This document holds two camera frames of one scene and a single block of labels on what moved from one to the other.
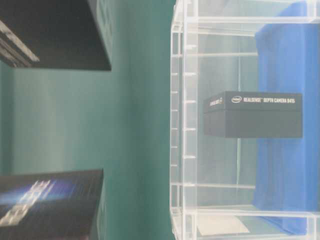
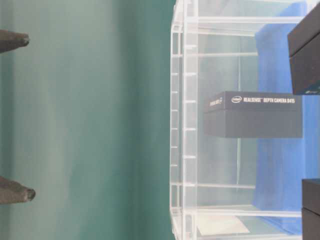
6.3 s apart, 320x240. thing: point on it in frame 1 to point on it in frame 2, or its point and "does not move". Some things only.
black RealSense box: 60,205 to 310,193
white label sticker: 208,225 does not move
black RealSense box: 53,34 to 304,50
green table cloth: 53,120 does not move
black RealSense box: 253,114 does not move
